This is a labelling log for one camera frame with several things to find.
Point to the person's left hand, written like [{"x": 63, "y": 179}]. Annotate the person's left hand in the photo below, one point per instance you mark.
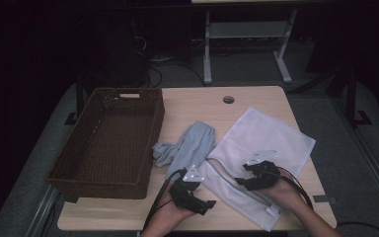
[{"x": 169, "y": 217}]

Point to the light blue cloth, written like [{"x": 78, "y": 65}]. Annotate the light blue cloth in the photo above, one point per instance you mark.
[{"x": 190, "y": 144}]

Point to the black metal stand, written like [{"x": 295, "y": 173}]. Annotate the black metal stand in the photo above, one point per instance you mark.
[{"x": 351, "y": 98}]

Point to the black metal table leg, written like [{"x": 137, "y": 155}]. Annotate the black metal table leg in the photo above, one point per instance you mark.
[{"x": 79, "y": 105}]

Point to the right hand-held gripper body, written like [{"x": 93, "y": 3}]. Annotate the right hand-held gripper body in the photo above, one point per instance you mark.
[{"x": 266, "y": 176}]

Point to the brown wicker basket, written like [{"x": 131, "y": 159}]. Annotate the brown wicker basket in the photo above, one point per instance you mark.
[{"x": 112, "y": 144}]

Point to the grey tape strip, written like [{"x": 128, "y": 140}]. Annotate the grey tape strip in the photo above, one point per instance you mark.
[{"x": 324, "y": 198}]

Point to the person's right hand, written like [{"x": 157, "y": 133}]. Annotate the person's right hand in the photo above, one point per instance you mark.
[{"x": 286, "y": 197}]

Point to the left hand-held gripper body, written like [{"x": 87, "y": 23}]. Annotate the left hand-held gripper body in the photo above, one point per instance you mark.
[{"x": 186, "y": 194}]

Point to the white metal desk frame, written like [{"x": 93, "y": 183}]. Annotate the white metal desk frame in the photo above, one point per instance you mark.
[{"x": 207, "y": 49}]

